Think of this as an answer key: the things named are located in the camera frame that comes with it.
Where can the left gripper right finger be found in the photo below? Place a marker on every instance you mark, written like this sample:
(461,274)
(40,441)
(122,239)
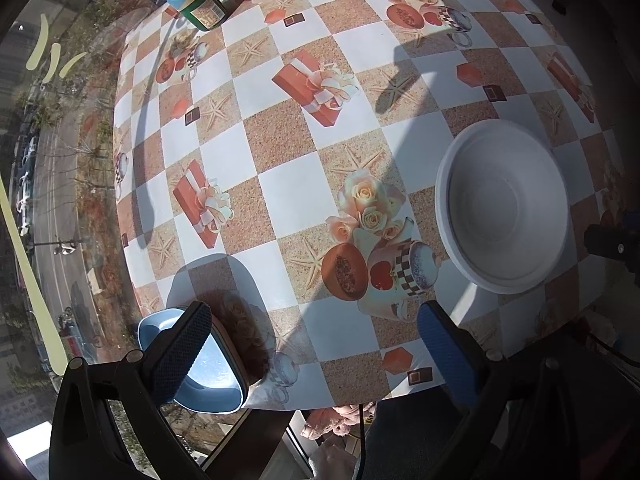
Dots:
(481,389)

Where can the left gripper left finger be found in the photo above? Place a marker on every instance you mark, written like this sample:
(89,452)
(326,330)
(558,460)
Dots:
(85,442)

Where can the pink plush toy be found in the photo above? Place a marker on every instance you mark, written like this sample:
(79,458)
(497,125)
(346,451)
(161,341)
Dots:
(338,420)

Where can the patterned checkered tablecloth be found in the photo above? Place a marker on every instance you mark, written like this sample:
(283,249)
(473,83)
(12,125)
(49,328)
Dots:
(282,168)

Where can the white foam bowl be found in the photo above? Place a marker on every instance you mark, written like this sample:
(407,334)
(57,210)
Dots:
(501,206)

